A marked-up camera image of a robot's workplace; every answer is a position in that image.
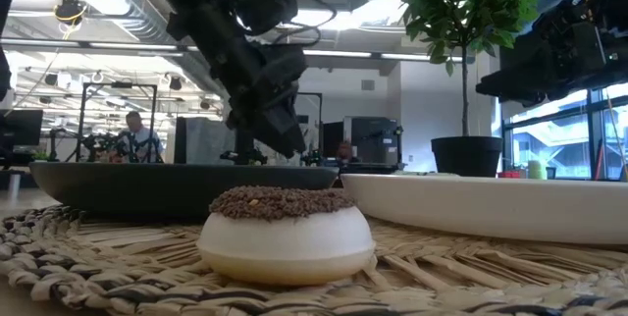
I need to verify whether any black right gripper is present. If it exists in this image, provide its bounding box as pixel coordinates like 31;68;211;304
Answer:
475;0;628;108

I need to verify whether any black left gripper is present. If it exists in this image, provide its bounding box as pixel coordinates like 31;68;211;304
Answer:
210;35;308;159

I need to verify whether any grey partition panel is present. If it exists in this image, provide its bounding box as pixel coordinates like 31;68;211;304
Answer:
174;116;236;165

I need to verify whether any light green cup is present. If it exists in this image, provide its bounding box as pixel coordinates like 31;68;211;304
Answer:
527;159;548;181

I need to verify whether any black plant pot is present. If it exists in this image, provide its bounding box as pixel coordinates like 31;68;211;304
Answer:
430;135;505;179

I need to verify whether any small green leafy tree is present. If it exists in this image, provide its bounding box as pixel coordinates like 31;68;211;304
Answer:
400;0;545;138

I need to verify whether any linear ceiling light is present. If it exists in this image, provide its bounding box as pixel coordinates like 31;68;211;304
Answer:
302;49;465;62
0;38;197;57

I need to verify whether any black office cabinet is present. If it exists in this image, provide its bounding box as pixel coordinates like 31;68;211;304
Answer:
342;116;404;166

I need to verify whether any white round plate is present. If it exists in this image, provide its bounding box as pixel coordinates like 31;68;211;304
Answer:
340;172;628;246

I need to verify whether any person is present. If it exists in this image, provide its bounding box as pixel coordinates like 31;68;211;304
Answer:
116;110;165;164

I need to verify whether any dark grey round plate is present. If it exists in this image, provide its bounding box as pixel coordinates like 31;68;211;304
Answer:
27;161;340;219

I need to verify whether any round woven straw placemat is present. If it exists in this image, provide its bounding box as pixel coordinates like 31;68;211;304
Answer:
0;202;628;316

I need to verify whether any black computer monitor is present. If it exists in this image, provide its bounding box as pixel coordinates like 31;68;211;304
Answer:
0;108;44;148

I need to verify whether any black window frame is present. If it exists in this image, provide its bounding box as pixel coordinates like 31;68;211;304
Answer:
499;87;628;183

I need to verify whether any silver ceiling duct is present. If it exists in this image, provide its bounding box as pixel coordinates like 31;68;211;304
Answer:
28;0;232;101

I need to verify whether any black background workstation frame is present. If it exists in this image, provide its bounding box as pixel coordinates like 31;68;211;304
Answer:
76;81;159;164

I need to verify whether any yellow cable coil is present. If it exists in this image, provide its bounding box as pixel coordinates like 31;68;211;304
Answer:
52;0;89;27

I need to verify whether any black aluminium rig frame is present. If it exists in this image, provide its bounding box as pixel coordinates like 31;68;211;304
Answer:
0;0;24;101

